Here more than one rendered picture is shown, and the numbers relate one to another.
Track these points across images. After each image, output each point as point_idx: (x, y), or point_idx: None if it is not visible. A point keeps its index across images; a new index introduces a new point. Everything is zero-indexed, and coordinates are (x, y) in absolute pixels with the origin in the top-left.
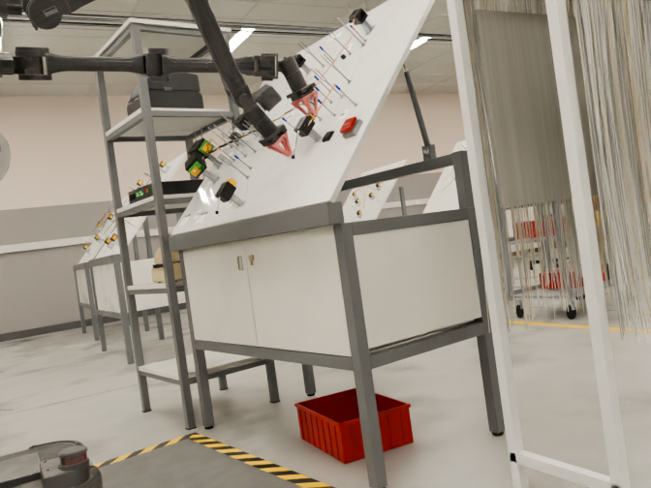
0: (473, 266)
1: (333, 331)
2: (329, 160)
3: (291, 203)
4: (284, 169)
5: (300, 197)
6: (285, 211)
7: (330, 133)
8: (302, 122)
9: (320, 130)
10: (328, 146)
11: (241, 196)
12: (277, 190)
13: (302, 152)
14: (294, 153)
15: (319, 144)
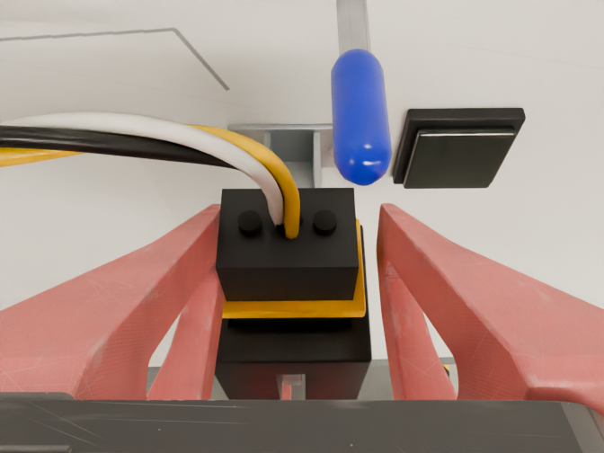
0: None
1: None
2: (580, 266)
3: (383, 351)
4: (66, 272)
5: (436, 342)
6: (377, 366)
7: (507, 150)
8: (355, 389)
9: (177, 47)
10: (513, 207)
11: None
12: (175, 326)
13: (147, 208)
14: (17, 204)
15: (349, 182)
